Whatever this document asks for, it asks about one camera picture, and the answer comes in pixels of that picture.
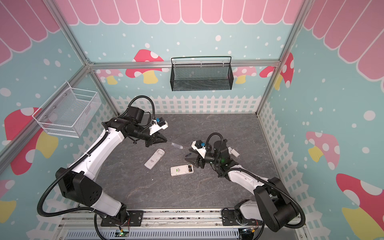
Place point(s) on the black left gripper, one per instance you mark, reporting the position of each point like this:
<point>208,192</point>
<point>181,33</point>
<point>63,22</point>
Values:
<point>154,139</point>

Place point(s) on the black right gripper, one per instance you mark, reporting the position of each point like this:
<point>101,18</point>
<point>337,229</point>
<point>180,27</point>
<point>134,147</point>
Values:
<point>199,160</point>

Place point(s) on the white air conditioner remote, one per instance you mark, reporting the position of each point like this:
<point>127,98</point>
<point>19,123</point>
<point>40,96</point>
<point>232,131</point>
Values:
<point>181,170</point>

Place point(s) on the white remote control back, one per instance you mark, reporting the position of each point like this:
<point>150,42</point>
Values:
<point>155,158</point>

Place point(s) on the clear handle screwdriver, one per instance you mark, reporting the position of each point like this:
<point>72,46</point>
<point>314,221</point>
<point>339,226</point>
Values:
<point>176,145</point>

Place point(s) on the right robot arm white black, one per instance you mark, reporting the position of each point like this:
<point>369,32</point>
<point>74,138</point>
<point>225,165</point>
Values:
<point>273,206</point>

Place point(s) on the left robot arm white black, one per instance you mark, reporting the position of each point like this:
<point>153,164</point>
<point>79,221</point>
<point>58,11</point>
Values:
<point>78,184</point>

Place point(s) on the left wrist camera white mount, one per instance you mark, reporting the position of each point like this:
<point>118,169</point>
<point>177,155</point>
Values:
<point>157,125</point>

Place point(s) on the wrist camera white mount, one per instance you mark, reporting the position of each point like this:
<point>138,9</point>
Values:
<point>157,125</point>
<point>199,147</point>

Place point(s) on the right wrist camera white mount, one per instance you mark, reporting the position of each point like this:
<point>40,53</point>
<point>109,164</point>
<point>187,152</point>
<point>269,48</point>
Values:
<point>199,147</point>

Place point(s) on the aluminium front rail frame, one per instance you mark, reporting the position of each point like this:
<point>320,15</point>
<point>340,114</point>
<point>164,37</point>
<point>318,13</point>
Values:
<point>173,224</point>

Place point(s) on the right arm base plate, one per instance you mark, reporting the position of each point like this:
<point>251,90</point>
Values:
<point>232,217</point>

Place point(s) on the black mesh wall basket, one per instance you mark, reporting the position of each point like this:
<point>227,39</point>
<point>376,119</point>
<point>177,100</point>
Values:
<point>209,73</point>

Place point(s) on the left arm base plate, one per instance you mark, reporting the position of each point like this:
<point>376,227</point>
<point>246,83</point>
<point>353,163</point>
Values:
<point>130,218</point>

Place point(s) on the white wire wall basket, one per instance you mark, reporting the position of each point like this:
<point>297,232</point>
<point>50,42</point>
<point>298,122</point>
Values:
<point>68,112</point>

